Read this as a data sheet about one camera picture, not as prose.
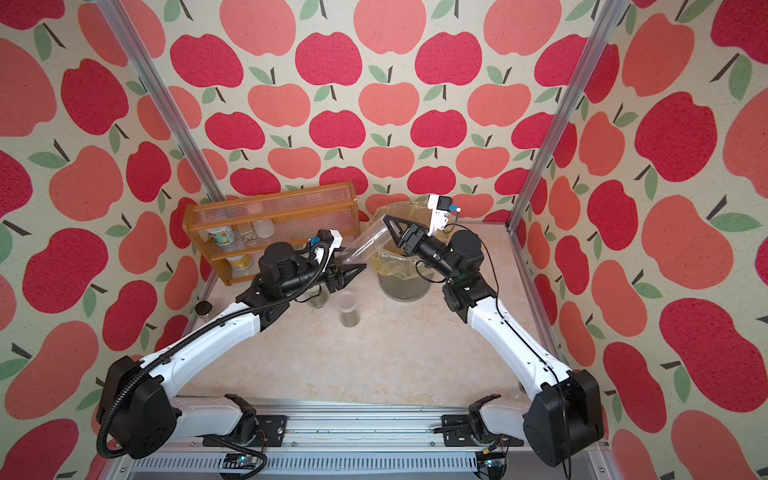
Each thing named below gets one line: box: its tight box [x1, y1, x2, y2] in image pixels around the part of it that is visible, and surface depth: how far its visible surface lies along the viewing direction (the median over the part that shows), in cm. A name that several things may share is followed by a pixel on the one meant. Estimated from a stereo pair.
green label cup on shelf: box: [206, 226, 235, 246], surface depth 95 cm
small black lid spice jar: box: [195, 301, 213, 318], surface depth 88 cm
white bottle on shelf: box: [252, 218, 275, 239], surface depth 98 cm
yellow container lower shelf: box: [226, 254, 253, 270], surface depth 106 cm
